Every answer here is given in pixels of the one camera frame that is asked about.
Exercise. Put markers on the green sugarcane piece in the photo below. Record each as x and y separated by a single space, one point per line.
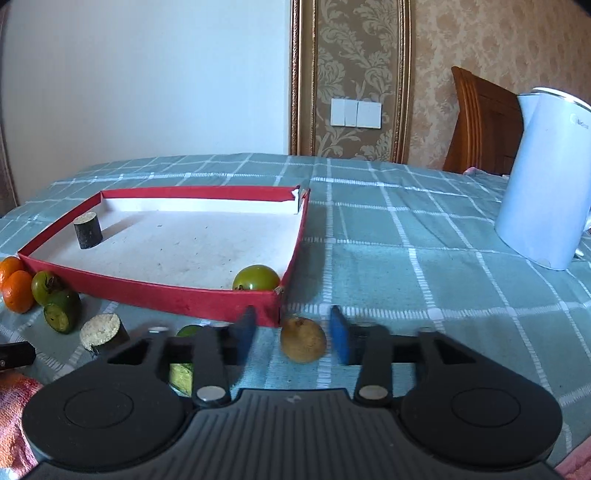
181 376
62 314

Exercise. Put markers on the green plaid blanket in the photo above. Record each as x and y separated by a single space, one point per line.
392 230

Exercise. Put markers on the brown longan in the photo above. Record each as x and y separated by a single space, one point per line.
302 341

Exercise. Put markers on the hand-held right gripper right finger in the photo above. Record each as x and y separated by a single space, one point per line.
339 339

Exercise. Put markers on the white wall switch panel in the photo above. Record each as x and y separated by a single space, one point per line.
356 113

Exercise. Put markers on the green persimmon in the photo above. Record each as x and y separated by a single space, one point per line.
256 277
42 288

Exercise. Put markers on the wooden headboard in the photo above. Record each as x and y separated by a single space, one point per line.
485 124

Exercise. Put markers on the red shallow cardboard box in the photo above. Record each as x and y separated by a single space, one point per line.
184 249

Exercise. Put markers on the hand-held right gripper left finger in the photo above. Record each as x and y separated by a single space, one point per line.
244 334

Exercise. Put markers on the white electric kettle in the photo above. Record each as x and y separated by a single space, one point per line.
540 184

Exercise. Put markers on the pink cloth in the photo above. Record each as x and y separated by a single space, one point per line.
472 170

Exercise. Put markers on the gold wall moulding frame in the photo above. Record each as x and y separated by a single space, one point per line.
295 92

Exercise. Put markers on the dark sugarcane piece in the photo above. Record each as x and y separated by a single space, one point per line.
99 330
87 233

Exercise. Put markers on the person's pink clothing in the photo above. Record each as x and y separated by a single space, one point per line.
14 415

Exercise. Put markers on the orange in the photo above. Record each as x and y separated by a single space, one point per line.
9 272
18 293

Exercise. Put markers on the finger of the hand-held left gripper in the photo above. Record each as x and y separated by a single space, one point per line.
16 356

